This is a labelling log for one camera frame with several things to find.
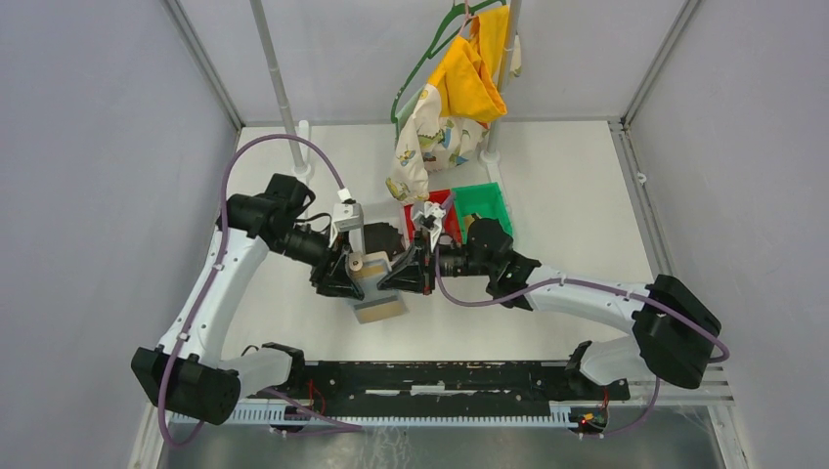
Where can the black card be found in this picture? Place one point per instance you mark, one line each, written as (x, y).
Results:
(383, 237)

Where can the metal rack pole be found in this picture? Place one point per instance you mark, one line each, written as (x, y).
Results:
(515, 7)
(265, 37)

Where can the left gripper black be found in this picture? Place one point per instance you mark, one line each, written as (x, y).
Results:
(331, 277)

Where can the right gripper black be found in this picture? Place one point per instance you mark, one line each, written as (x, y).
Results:
(410, 271)

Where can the left metal rack pole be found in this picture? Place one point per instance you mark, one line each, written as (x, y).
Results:
(265, 37)

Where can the green plastic bin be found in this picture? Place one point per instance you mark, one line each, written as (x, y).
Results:
(485, 201)

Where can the left white rack foot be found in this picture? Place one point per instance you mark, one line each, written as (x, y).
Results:
(303, 168)

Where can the yellow patterned garment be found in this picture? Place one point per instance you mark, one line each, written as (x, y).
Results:
(447, 119)

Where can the red plastic bin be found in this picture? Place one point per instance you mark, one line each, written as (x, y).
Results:
(451, 224)

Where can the green clothes hanger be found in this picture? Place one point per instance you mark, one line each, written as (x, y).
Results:
(440, 40)

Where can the beige card holder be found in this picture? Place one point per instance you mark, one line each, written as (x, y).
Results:
(367, 270)

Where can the white slotted cable duct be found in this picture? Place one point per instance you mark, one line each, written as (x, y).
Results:
(274, 413)

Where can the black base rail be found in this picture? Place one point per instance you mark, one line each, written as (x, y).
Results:
(445, 389)

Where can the clear plastic bin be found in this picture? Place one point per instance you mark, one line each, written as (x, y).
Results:
(388, 211)

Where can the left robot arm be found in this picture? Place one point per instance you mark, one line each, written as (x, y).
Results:
(185, 372)

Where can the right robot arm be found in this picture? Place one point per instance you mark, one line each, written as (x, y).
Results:
(667, 332)

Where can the right metal rack pole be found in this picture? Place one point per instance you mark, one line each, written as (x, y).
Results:
(515, 7)

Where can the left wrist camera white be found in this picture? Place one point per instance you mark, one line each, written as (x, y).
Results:
(347, 222)

